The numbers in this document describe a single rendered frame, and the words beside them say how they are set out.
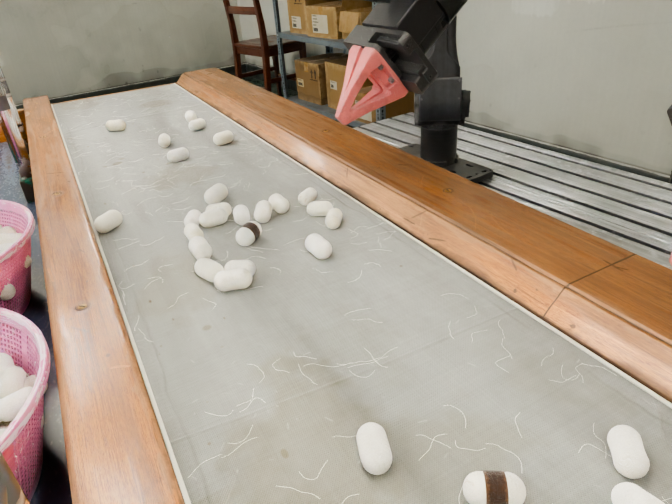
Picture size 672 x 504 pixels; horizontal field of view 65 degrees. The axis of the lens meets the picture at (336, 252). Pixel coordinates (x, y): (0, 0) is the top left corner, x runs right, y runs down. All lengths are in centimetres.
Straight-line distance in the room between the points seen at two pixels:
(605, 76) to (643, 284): 216
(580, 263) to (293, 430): 29
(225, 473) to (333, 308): 18
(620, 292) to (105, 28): 483
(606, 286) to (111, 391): 38
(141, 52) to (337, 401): 486
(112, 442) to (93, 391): 5
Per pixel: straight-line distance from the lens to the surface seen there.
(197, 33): 529
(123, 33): 510
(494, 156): 101
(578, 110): 271
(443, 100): 88
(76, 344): 46
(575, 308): 46
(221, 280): 50
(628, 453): 36
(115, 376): 41
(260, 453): 36
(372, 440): 34
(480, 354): 43
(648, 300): 47
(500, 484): 32
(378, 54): 58
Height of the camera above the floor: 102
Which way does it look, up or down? 30 degrees down
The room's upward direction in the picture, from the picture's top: 5 degrees counter-clockwise
